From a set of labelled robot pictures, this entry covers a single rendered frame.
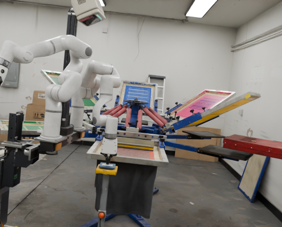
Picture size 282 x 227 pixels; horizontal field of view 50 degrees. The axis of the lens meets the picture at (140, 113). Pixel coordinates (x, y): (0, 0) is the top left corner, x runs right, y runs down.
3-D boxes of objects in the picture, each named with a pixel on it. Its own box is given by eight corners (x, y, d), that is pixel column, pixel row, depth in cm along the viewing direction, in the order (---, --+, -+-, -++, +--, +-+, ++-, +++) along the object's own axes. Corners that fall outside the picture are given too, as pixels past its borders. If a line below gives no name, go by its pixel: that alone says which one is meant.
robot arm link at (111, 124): (97, 113, 197) (108, 114, 203) (95, 129, 198) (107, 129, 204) (111, 117, 186) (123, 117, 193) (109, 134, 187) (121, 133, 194)
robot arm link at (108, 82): (91, 61, 201) (109, 64, 212) (90, 93, 202) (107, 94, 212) (106, 60, 190) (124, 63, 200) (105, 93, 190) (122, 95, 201)
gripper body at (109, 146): (101, 136, 189) (100, 153, 190) (118, 138, 189) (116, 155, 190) (103, 133, 196) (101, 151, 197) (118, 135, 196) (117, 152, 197)
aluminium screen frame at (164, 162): (167, 167, 212) (168, 162, 211) (85, 158, 211) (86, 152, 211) (160, 145, 290) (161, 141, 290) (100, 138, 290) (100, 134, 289)
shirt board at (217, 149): (252, 161, 308) (253, 153, 307) (244, 168, 273) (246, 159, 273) (140, 137, 374) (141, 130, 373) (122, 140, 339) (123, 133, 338)
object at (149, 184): (151, 220, 224) (158, 163, 220) (91, 213, 224) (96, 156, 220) (150, 218, 227) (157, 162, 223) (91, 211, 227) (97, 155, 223)
